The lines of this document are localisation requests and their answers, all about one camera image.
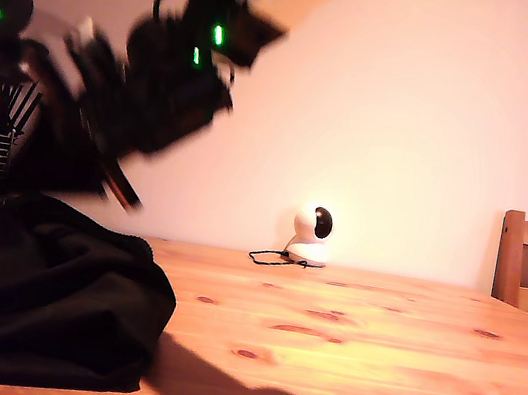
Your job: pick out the white dome security camera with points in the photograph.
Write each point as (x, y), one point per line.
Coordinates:
(306, 250)

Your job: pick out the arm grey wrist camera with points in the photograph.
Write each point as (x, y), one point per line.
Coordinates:
(83, 28)

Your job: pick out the black shorts with white stripes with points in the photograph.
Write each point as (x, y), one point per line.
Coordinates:
(35, 291)

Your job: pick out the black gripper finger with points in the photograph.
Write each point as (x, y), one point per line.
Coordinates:
(53, 152)
(80, 177)

